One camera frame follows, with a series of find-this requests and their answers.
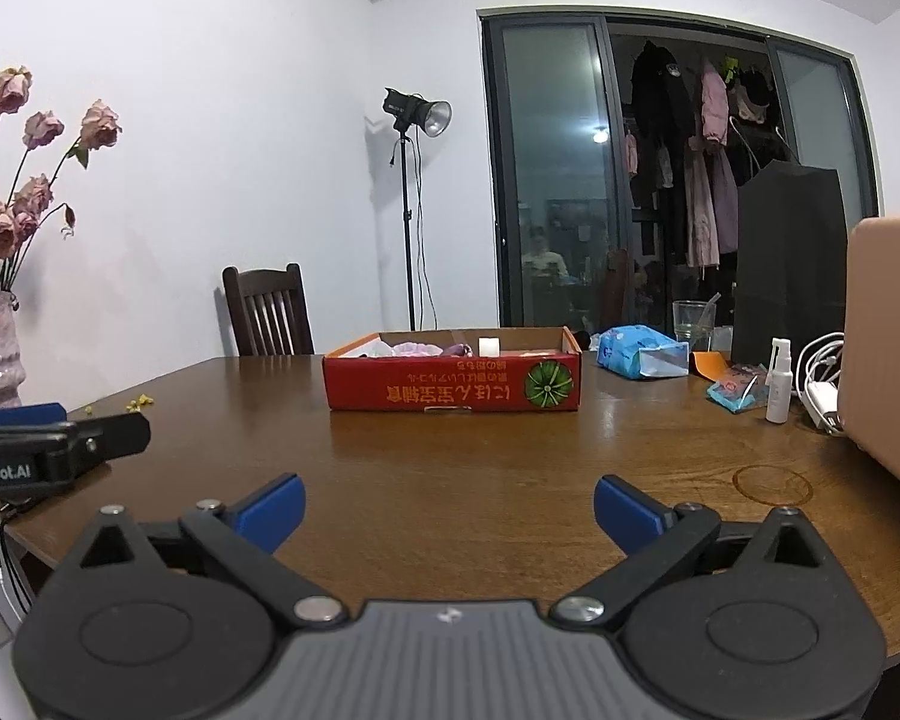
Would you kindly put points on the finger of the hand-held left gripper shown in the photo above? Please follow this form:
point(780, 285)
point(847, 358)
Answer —
point(30, 415)
point(124, 435)

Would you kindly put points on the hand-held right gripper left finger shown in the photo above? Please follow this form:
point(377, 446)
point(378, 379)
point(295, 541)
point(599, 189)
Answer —
point(274, 510)

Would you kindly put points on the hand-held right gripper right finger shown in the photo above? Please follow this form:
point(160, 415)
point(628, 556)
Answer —
point(626, 514)

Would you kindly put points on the red cardboard box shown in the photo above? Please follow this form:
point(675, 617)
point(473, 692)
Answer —
point(420, 382)

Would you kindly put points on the pink scrunchie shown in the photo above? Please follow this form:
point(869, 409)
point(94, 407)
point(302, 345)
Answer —
point(412, 349)

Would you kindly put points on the white wedge sponge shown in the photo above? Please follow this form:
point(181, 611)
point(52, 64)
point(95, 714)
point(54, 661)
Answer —
point(489, 346)

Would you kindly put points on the purple knit cloth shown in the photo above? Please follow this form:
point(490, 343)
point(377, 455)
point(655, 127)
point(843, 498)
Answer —
point(457, 351)

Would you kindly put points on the scattered yellow petals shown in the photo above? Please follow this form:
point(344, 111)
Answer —
point(139, 403)

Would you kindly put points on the small tissue packet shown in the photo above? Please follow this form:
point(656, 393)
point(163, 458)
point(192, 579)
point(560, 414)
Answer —
point(735, 390)

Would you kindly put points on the blue wet wipes packet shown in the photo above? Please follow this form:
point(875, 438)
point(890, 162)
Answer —
point(622, 349)

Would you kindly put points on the orange envelope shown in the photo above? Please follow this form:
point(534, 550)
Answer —
point(709, 364)

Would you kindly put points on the white spray bottle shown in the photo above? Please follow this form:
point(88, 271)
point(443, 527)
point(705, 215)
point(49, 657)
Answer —
point(778, 390)

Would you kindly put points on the clear glass cup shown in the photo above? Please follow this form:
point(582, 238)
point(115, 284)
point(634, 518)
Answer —
point(690, 326)

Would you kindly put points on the dark wooden chair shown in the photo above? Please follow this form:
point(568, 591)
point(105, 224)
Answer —
point(262, 285)

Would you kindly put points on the brown chair behind glass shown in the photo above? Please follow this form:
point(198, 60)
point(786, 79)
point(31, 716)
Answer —
point(616, 285)

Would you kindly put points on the black paper bag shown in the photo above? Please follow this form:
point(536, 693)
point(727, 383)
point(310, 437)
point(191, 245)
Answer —
point(791, 270)

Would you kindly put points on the dried pink roses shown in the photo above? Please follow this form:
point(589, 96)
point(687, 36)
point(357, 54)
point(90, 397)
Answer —
point(101, 124)

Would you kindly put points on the sliding glass door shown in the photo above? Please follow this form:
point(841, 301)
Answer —
point(547, 165)

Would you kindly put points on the row of hanging clothes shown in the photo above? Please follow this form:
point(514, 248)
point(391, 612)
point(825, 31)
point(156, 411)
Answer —
point(652, 105)

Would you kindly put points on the studio light on stand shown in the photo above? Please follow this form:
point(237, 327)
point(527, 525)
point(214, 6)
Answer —
point(405, 105)

